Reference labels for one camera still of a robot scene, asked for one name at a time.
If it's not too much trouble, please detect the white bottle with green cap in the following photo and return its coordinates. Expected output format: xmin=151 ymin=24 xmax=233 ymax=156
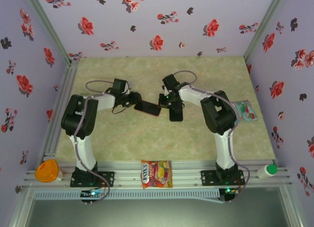
xmin=256 ymin=164 xmax=278 ymax=180

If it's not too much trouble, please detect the white slotted cable duct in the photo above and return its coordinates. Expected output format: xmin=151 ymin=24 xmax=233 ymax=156
xmin=33 ymin=189 xmax=220 ymax=201

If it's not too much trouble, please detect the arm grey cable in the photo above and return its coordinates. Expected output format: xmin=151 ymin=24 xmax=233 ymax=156
xmin=73 ymin=80 xmax=115 ymax=204
xmin=171 ymin=70 xmax=251 ymax=204

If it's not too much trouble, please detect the orange lidded container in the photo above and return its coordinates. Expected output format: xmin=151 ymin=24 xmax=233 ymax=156
xmin=34 ymin=159 xmax=65 ymax=183

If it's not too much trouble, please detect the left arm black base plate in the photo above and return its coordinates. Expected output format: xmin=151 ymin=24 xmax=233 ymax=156
xmin=70 ymin=171 xmax=115 ymax=188

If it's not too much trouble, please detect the teal Fox's candy bag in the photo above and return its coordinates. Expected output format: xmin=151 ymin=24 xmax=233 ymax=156
xmin=233 ymin=100 xmax=259 ymax=122

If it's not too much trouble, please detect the left arm grey cable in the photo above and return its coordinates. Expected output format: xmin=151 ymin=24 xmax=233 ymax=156
xmin=73 ymin=80 xmax=115 ymax=204

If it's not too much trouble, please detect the red Fox's candy bag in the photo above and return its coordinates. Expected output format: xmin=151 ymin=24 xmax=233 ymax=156
xmin=141 ymin=160 xmax=174 ymax=189

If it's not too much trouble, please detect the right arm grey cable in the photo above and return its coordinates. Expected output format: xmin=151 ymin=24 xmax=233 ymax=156
xmin=171 ymin=70 xmax=251 ymax=204

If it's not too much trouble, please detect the aluminium mounting rail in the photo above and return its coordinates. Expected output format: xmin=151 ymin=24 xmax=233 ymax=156
xmin=23 ymin=160 xmax=292 ymax=189

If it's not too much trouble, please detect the aluminium corner post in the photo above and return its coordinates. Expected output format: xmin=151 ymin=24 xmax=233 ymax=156
xmin=22 ymin=0 xmax=79 ymax=66
xmin=242 ymin=0 xmax=288 ymax=63

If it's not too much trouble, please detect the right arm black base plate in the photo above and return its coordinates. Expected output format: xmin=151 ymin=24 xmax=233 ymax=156
xmin=200 ymin=170 xmax=245 ymax=186

